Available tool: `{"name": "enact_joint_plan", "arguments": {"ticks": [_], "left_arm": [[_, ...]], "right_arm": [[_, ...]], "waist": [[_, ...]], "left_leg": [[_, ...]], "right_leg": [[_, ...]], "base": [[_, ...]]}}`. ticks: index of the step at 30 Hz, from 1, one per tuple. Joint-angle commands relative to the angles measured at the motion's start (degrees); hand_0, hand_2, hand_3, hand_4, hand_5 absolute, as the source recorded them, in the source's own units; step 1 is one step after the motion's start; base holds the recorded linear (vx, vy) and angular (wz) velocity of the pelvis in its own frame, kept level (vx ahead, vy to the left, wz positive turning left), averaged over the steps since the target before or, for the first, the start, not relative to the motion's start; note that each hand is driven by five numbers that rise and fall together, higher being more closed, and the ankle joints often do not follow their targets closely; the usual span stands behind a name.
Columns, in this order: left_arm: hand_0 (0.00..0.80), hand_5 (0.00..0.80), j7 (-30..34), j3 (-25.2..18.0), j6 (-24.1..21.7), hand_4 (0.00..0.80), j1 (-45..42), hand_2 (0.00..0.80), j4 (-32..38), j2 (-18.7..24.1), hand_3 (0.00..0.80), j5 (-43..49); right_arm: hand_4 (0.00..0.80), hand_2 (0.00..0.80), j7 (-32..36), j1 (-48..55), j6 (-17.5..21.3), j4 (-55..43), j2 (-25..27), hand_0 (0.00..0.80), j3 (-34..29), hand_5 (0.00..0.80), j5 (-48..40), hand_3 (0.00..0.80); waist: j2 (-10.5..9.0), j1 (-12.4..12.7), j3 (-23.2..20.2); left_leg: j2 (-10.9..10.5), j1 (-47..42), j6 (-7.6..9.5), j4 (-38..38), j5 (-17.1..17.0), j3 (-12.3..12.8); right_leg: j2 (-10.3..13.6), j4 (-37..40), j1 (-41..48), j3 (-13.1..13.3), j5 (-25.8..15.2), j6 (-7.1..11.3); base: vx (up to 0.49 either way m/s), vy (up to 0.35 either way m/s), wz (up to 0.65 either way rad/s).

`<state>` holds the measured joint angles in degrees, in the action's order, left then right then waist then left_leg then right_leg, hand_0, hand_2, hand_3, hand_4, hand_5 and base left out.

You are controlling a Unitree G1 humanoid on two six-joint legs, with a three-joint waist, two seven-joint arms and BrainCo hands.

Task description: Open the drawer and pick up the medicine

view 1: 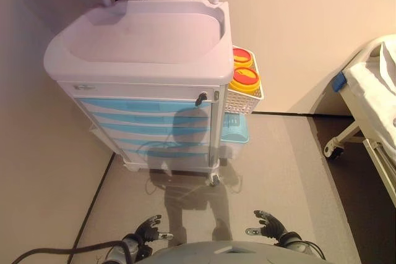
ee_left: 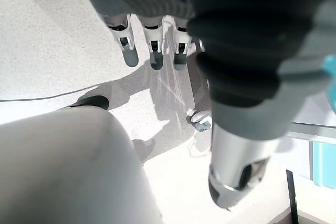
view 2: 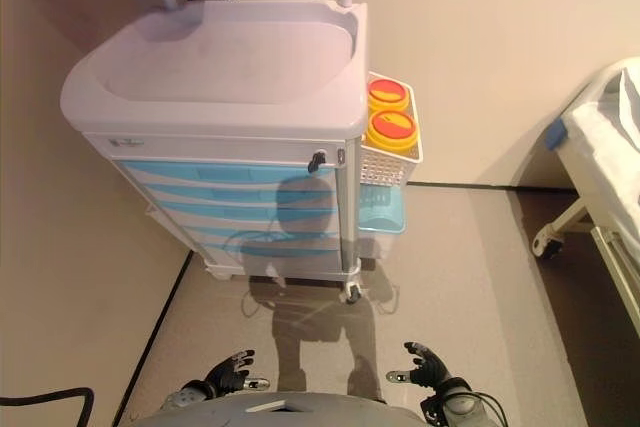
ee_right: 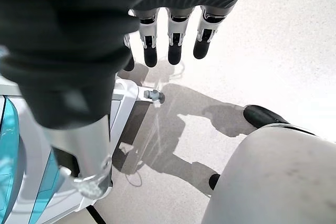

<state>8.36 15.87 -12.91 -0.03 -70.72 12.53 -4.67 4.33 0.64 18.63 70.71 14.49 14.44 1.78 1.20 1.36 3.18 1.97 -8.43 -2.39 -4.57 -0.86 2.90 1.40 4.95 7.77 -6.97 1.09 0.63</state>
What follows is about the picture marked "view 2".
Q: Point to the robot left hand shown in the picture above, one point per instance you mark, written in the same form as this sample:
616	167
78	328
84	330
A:
227	376

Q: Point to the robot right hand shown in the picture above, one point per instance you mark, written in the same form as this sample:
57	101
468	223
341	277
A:
431	372

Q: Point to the grey robot torso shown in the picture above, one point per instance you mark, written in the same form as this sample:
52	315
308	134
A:
300	412

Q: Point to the cart caster wheel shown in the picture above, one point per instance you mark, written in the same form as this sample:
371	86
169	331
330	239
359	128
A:
353	293

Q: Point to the light blue waste bin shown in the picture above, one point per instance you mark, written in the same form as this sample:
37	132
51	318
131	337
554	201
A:
382	212

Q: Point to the bed caster wheel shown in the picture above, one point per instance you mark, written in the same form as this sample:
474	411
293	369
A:
549	246

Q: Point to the white perforated side basket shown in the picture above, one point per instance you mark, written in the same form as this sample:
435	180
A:
385	167

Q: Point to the black cart lock key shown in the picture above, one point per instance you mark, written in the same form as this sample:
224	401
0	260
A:
316	159

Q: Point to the yellow sharps container red lid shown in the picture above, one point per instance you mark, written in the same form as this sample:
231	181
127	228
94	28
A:
388	92
391	128

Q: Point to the blue bed clip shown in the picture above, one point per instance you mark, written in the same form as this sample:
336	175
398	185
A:
556	134

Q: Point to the white bed mattress sheet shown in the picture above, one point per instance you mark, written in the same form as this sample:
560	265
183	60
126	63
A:
610	132

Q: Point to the white blue medical cart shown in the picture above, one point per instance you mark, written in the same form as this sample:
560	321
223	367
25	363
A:
225	57

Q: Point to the white hospital bed frame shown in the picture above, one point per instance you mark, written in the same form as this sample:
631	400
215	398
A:
580	182

